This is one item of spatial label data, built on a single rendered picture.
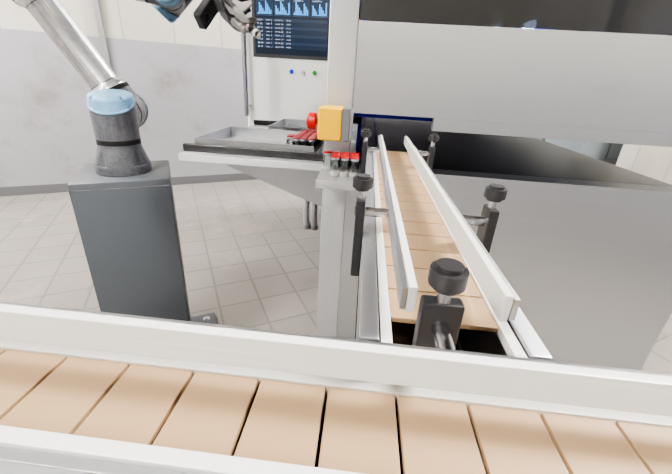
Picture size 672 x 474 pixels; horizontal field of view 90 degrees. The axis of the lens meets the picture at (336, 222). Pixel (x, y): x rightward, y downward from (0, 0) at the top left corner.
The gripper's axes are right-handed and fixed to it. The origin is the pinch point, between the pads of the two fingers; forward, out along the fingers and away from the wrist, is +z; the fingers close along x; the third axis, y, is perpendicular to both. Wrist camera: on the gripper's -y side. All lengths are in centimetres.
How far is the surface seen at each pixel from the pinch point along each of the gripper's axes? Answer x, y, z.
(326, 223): 24, -17, 51
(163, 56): 150, 10, -217
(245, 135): 33.2, -13.6, 2.4
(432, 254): -30, -23, 80
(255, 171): 22.6, -21.6, 23.9
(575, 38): -10, 43, 67
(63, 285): 109, -124, -48
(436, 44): -8, 22, 46
